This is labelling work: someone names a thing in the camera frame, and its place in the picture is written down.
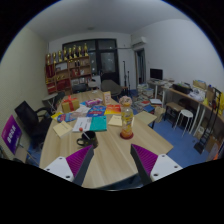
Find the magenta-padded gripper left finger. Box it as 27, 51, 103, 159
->
42, 144, 96, 187

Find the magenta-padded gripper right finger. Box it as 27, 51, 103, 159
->
129, 143, 184, 186

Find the yellow-label drink bottle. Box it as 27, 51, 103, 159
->
118, 95, 135, 140

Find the black mug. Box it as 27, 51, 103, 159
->
75, 130, 100, 150

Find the red lollipop with white stick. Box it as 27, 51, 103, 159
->
78, 126, 92, 141

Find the flat round red coaster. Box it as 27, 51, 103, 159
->
118, 131, 135, 141

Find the white printed booklet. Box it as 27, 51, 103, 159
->
71, 116, 93, 134

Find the colourful magazine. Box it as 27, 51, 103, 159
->
56, 112, 79, 124

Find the light wooden side table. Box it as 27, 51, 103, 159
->
134, 110, 158, 130

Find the teal notebook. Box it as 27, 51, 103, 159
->
88, 115, 109, 133

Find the blue book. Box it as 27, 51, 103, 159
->
86, 105, 107, 118

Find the yellow gift box, red ribbon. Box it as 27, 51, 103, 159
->
60, 95, 81, 114

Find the white round stool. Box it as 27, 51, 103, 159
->
174, 108, 195, 135

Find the black office chair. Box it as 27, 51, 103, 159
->
13, 100, 53, 148

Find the brown wooden stool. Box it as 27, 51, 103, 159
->
162, 101, 183, 126

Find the pink snack package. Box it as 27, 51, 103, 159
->
84, 97, 104, 108

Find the purple sign board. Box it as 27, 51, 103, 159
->
0, 114, 24, 156

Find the orange book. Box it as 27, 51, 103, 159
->
104, 103, 123, 116

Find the pile of books on floor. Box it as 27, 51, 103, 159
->
131, 82, 165, 115

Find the black step ladder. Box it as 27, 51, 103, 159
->
193, 86, 223, 155

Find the standing picture card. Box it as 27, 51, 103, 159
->
102, 90, 113, 106

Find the black printer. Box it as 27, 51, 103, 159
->
172, 82, 192, 95

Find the grey office chair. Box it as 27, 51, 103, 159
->
100, 78, 125, 99

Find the black tripod stand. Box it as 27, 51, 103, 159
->
122, 60, 132, 96

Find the computer monitor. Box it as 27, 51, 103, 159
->
149, 67, 164, 81

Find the wooden shelf unit with trophies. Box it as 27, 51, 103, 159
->
44, 42, 93, 96

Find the dark glass window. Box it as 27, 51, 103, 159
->
61, 38, 121, 86

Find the long white wall desk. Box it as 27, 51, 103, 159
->
146, 77, 224, 148

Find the white wall air conditioner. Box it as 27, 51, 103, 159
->
130, 35, 148, 48

